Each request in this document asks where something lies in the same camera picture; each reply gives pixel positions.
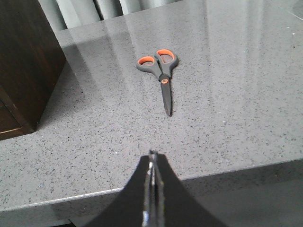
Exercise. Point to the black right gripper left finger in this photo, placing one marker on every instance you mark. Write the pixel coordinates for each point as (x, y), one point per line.
(134, 206)

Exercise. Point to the white curtain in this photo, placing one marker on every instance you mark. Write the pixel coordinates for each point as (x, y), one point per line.
(65, 14)

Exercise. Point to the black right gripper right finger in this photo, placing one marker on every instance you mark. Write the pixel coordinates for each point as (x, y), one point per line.
(171, 204)

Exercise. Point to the grey orange scissors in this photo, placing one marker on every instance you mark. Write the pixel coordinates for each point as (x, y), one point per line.
(161, 66)

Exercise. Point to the dark wooden drawer cabinet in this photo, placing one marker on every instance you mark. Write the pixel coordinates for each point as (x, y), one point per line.
(31, 61)

